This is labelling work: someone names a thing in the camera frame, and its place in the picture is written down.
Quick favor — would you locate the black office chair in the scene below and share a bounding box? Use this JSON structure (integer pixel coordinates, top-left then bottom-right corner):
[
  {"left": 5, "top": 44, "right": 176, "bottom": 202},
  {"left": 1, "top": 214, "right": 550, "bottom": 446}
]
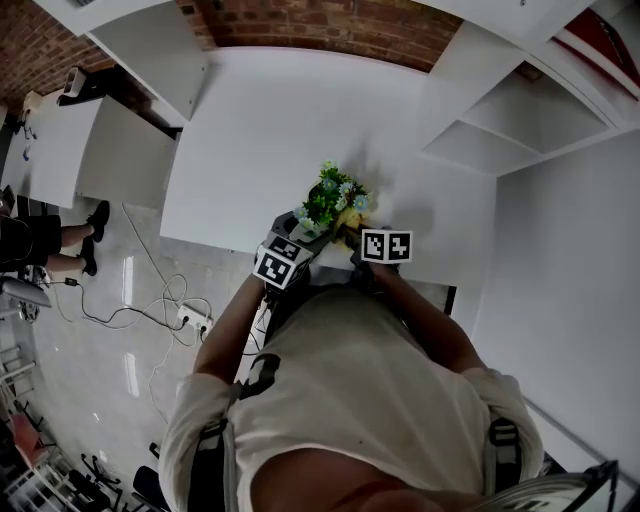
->
[{"left": 130, "top": 464, "right": 172, "bottom": 512}]

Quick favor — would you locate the person's left forearm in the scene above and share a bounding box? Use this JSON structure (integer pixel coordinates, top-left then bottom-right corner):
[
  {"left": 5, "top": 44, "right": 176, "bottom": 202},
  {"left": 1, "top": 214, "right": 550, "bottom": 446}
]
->
[{"left": 192, "top": 277, "right": 271, "bottom": 387}]

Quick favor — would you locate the black cable with adapter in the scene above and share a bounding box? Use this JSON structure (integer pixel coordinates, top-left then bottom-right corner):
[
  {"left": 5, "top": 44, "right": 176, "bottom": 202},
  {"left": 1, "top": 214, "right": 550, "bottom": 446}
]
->
[{"left": 47, "top": 275, "right": 186, "bottom": 332}]

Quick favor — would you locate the yellow cloth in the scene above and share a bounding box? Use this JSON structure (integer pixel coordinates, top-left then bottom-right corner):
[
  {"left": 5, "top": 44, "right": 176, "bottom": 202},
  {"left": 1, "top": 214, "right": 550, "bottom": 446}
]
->
[{"left": 330, "top": 208, "right": 370, "bottom": 252}]

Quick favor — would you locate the red board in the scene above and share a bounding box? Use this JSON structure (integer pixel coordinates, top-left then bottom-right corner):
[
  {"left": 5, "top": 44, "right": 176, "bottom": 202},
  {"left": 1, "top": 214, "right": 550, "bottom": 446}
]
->
[{"left": 551, "top": 8, "right": 640, "bottom": 99}]

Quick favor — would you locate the white cable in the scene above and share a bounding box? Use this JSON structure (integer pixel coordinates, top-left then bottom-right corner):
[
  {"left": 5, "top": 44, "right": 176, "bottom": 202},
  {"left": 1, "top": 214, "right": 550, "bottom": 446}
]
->
[{"left": 119, "top": 202, "right": 216, "bottom": 426}]

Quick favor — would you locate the white power strip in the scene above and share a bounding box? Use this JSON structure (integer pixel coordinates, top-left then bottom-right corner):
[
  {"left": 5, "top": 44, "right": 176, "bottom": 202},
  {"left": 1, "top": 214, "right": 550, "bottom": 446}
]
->
[{"left": 176, "top": 301, "right": 215, "bottom": 337}]

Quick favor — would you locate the grey black harness strap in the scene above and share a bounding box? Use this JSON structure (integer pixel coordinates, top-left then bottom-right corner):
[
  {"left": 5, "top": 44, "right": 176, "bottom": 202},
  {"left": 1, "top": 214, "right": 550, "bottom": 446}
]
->
[
  {"left": 485, "top": 416, "right": 524, "bottom": 497},
  {"left": 197, "top": 352, "right": 282, "bottom": 512}
]

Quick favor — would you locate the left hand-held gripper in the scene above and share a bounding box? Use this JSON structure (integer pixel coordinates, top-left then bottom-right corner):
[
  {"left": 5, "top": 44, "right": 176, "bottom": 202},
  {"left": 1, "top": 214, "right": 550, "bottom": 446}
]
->
[{"left": 252, "top": 210, "right": 343, "bottom": 293}]

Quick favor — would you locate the red chair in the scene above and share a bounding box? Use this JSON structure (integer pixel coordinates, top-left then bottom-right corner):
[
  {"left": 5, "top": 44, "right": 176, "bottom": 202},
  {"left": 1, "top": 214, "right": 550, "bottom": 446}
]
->
[{"left": 7, "top": 399, "right": 54, "bottom": 454}]

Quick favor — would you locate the black white desktop device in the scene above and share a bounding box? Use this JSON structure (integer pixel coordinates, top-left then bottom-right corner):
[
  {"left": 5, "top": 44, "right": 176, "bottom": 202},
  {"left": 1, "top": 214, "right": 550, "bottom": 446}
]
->
[{"left": 55, "top": 66, "right": 109, "bottom": 107}]

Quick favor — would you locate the white wire rack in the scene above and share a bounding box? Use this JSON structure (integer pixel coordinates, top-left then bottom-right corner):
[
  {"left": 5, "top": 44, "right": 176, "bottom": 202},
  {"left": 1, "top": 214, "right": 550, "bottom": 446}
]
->
[{"left": 0, "top": 449, "right": 69, "bottom": 512}]

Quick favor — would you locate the person's beige t-shirt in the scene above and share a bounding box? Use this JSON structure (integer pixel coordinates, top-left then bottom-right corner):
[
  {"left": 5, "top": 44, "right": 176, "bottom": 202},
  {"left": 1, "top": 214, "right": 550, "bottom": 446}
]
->
[{"left": 158, "top": 285, "right": 546, "bottom": 512}]

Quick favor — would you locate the person's right forearm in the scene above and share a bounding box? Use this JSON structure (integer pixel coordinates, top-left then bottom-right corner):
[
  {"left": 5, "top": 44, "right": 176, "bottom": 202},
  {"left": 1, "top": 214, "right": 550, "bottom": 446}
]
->
[{"left": 372, "top": 263, "right": 490, "bottom": 375}]

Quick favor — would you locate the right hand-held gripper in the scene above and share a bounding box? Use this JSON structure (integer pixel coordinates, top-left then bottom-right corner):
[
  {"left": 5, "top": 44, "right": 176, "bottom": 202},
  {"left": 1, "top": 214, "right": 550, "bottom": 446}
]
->
[{"left": 341, "top": 227, "right": 414, "bottom": 282}]

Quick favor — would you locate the grey chair seat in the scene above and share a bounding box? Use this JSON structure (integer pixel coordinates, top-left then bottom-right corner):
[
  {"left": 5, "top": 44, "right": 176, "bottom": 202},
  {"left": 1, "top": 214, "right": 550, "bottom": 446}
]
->
[{"left": 0, "top": 276, "right": 53, "bottom": 310}]

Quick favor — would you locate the white open shelf unit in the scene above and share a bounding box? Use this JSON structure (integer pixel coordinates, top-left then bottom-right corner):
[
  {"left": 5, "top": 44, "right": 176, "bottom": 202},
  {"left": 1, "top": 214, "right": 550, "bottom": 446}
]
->
[{"left": 421, "top": 0, "right": 640, "bottom": 177}]

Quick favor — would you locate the black head mount frame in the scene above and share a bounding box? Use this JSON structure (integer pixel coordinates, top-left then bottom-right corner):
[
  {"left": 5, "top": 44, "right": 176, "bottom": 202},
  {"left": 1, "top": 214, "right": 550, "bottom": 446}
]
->
[{"left": 469, "top": 458, "right": 622, "bottom": 512}]

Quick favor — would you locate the flower pot with green plant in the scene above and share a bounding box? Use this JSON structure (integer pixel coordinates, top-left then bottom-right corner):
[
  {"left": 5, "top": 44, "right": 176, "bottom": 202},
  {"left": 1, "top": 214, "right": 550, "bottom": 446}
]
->
[{"left": 293, "top": 159, "right": 374, "bottom": 240}]

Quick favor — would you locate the white side desk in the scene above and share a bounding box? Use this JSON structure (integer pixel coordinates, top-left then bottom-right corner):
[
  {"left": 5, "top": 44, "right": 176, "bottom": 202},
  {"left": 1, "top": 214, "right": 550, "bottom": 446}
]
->
[{"left": 0, "top": 90, "right": 177, "bottom": 212}]

